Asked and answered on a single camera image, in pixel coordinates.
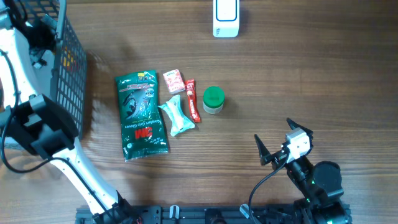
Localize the green-lid spice jar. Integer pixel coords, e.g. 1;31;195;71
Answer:
203;86;225;114

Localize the black left camera cable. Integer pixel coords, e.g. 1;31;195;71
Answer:
0;49;109;215

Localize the grey plastic mesh basket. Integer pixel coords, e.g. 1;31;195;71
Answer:
1;1;87;138

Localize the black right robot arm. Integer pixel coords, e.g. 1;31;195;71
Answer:
247;118;352;224

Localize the red Nescafe coffee stick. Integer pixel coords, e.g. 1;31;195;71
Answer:
185;79;201;123

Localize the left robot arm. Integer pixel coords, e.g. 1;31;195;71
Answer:
1;1;141;223

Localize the white barcode scanner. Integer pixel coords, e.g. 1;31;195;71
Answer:
213;0;240;38

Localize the teal wet wipes pack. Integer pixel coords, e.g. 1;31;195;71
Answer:
159;95;195;137

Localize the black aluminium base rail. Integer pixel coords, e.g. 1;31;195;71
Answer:
75;203;353;224

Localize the red Kleenex tissue pack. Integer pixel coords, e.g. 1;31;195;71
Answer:
162;69;185;95

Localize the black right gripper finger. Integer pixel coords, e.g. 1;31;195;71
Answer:
254;134;274;166
286;118;313;136

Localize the green snack bag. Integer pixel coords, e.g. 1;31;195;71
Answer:
115;70;169;161

